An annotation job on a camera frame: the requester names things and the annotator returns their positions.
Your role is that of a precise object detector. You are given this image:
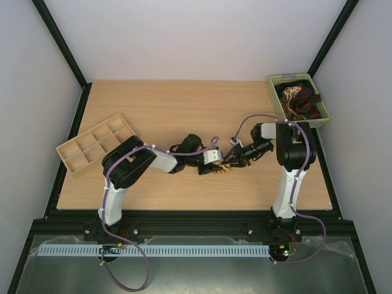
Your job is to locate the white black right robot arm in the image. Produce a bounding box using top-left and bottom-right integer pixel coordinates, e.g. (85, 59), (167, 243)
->
(223, 121), (317, 240)

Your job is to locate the green perforated plastic basket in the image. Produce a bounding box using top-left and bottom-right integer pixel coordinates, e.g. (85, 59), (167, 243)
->
(268, 73), (330, 128)

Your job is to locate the light blue slotted cable duct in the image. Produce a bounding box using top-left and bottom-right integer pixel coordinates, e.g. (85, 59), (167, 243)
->
(37, 244), (270, 258)

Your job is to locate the black aluminium frame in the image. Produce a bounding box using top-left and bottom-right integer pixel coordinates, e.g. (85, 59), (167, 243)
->
(8, 1), (376, 293)

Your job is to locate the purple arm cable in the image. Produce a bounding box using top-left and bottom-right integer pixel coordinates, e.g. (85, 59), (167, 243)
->
(232, 113), (326, 266)
(102, 135), (220, 290)

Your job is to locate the wooden compartment tray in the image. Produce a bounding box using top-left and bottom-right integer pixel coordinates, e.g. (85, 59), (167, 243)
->
(56, 114), (135, 178)

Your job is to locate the floral patterned tie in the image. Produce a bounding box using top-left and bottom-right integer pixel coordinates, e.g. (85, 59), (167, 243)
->
(282, 86), (302, 103)

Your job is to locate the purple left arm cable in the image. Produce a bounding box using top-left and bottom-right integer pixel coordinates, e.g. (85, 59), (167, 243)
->
(102, 135), (220, 290)

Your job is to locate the yellow beetle print tie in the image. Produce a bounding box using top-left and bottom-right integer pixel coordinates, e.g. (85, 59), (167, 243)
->
(213, 162), (231, 175)

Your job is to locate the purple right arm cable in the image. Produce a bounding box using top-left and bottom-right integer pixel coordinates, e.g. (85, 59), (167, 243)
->
(232, 113), (326, 266)

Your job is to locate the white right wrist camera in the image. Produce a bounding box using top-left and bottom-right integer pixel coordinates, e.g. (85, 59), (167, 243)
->
(230, 137), (243, 147)

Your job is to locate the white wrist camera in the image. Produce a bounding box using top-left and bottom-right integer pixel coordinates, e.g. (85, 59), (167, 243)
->
(203, 149), (223, 165)
(230, 137), (243, 147)

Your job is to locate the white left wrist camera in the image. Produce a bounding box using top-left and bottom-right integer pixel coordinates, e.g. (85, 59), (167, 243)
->
(203, 149), (223, 165)

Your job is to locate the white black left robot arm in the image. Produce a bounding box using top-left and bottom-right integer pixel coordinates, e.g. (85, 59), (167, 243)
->
(98, 134), (223, 226)

